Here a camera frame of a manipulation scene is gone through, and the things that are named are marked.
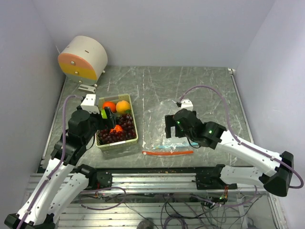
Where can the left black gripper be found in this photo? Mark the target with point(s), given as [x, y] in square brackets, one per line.
[111, 117]

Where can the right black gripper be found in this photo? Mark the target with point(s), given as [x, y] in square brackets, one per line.
[170, 121]

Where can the red-zipper clear bag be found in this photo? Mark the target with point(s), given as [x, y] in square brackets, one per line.
[155, 142]

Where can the yellow-green perforated plastic basket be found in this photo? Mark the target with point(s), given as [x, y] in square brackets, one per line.
[116, 99]

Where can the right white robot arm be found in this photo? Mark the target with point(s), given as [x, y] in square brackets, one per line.
[270, 170]

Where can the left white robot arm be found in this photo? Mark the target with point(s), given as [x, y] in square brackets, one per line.
[49, 199]

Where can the green apple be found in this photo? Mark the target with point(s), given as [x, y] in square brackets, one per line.
[103, 114]

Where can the small red-orange fruit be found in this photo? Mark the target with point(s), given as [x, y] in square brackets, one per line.
[117, 128]

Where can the orange fruit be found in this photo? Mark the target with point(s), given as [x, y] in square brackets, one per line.
[110, 105]

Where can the yellow-orange peach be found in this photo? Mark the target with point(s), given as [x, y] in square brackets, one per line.
[123, 107]

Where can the cylindrical drawer box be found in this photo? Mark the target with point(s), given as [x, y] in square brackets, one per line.
[83, 60]

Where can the white corner clip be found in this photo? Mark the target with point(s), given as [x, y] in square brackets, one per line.
[232, 71]

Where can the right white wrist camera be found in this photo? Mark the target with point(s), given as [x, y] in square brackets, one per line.
[185, 104]

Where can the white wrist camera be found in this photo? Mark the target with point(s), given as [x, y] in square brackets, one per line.
[185, 104]
[90, 104]

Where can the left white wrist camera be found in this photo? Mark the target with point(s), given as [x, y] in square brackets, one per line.
[90, 104]

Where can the small silver metal bracket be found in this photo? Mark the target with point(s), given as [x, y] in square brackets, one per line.
[87, 89]

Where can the aluminium rail frame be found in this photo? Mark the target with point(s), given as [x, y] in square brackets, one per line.
[166, 180]

